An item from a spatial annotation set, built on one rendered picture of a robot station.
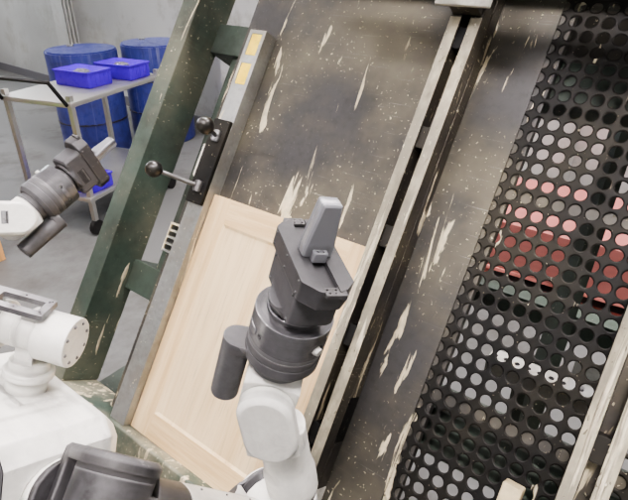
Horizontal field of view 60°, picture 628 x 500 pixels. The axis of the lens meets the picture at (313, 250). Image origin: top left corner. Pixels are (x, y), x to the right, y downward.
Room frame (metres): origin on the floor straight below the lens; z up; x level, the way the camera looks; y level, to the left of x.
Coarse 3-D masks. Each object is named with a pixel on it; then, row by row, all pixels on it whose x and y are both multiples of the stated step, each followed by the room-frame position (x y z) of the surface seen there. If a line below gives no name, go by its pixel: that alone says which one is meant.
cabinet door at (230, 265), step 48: (240, 240) 1.05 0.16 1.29; (336, 240) 0.94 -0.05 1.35; (192, 288) 1.04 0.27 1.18; (240, 288) 0.98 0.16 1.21; (192, 336) 0.97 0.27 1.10; (192, 384) 0.90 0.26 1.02; (240, 384) 0.85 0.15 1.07; (144, 432) 0.88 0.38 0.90; (192, 432) 0.83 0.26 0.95; (240, 480) 0.72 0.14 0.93
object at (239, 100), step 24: (264, 48) 1.30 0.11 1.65; (264, 72) 1.30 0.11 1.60; (240, 96) 1.25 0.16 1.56; (240, 120) 1.23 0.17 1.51; (216, 168) 1.17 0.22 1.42; (216, 192) 1.16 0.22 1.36; (192, 216) 1.12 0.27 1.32; (192, 240) 1.09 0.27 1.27; (168, 264) 1.08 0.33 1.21; (168, 288) 1.04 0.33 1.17; (168, 312) 1.02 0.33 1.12; (144, 336) 1.00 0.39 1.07; (144, 360) 0.96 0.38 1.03; (144, 384) 0.95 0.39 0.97; (120, 408) 0.92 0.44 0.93
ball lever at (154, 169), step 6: (150, 162) 1.12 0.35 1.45; (156, 162) 1.12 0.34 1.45; (150, 168) 1.11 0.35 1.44; (156, 168) 1.11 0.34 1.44; (162, 168) 1.12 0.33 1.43; (150, 174) 1.11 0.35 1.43; (156, 174) 1.11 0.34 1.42; (162, 174) 1.13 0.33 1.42; (168, 174) 1.13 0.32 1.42; (180, 180) 1.14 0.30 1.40; (186, 180) 1.14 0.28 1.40; (198, 180) 1.15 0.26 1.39; (192, 186) 1.14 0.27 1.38; (198, 186) 1.14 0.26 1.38
